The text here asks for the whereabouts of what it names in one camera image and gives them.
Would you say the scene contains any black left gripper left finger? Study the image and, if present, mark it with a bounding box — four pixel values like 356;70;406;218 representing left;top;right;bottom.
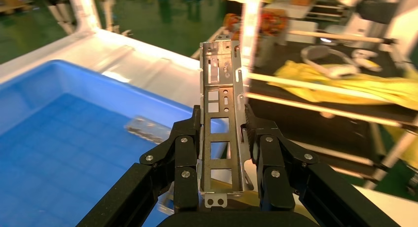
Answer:
76;104;202;227

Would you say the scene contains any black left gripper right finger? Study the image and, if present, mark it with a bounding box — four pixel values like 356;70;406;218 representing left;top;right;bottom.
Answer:
244;103;401;227

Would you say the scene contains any slotted silver metal bracket part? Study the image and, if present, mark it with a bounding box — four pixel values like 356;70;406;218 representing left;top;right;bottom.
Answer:
197;34;255;209

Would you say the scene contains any cart with cream rails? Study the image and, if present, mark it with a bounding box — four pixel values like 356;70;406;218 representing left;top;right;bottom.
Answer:
190;30;418;191

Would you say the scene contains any yellow cloth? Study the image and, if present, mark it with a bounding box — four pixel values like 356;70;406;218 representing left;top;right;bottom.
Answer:
267;60;418;110

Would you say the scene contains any blue plastic bin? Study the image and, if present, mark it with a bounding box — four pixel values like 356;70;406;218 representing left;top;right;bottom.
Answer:
0;59;230;227

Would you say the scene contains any orange items pile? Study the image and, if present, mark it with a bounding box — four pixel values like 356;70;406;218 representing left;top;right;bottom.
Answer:
223;8;289;37

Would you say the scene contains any white coiled cable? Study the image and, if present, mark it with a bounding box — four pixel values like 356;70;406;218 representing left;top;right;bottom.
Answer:
300;44;383;80

